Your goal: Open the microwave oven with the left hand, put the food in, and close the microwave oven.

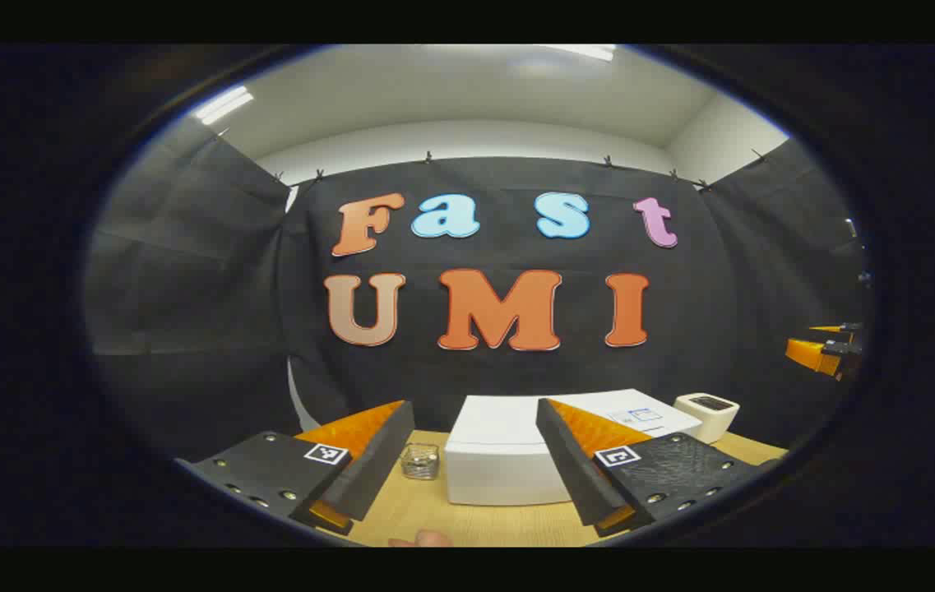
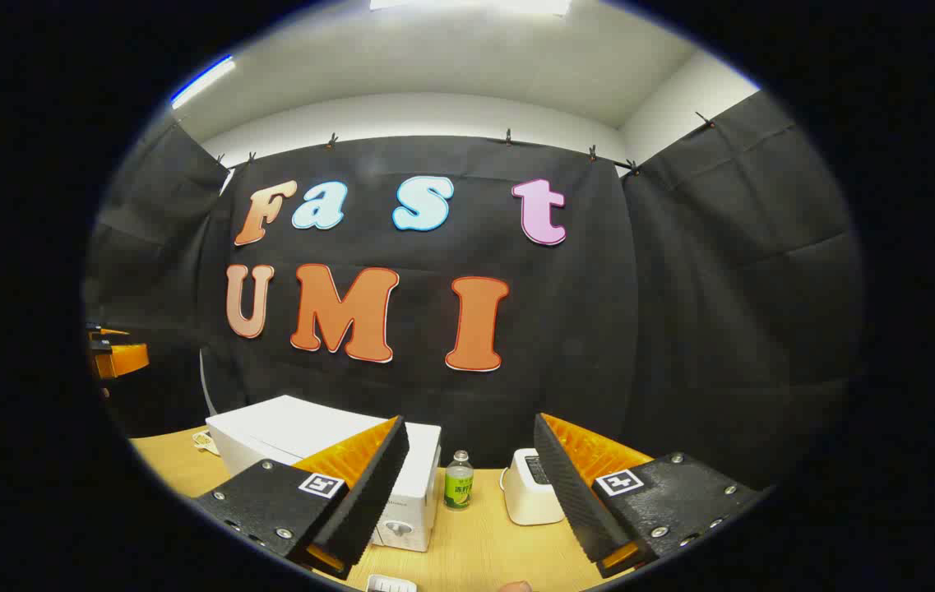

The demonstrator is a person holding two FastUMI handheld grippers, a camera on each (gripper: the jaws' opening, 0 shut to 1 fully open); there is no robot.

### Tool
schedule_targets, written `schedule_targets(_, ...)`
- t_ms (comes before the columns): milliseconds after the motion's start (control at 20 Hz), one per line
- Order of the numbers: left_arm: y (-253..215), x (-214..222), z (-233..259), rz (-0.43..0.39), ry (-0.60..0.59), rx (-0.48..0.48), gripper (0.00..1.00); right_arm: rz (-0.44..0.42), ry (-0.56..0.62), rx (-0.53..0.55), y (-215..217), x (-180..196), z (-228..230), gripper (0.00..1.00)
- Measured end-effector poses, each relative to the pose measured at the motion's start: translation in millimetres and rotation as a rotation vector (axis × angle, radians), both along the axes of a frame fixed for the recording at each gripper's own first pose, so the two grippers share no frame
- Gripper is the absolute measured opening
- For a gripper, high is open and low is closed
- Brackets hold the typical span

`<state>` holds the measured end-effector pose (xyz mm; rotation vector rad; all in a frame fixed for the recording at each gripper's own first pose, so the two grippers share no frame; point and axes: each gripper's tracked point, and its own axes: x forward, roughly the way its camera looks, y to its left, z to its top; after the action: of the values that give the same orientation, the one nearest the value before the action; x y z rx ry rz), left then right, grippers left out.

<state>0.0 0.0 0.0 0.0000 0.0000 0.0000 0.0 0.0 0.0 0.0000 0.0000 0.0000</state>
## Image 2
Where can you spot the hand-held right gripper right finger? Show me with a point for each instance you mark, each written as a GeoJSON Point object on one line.
{"type": "Point", "coordinates": [574, 501]}

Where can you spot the ceiling strip light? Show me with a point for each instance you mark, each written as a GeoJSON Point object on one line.
{"type": "Point", "coordinates": [202, 80]}

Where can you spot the black backdrop cloth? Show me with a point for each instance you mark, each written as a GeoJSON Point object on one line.
{"type": "Point", "coordinates": [599, 329]}

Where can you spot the white toaster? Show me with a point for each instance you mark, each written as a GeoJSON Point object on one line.
{"type": "Point", "coordinates": [525, 493]}

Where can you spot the green label drink bottle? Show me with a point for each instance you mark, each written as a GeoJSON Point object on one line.
{"type": "Point", "coordinates": [459, 489]}

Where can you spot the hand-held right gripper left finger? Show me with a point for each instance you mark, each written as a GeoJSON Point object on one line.
{"type": "Point", "coordinates": [368, 501]}

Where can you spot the small white rectangular dish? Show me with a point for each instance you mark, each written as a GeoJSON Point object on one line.
{"type": "Point", "coordinates": [391, 585]}

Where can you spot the ceiling panel light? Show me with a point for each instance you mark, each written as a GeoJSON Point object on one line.
{"type": "Point", "coordinates": [467, 4]}

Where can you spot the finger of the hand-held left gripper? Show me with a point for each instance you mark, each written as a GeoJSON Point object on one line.
{"type": "Point", "coordinates": [126, 358]}

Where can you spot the white microwave oven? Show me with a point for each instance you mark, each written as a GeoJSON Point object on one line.
{"type": "Point", "coordinates": [286, 427]}

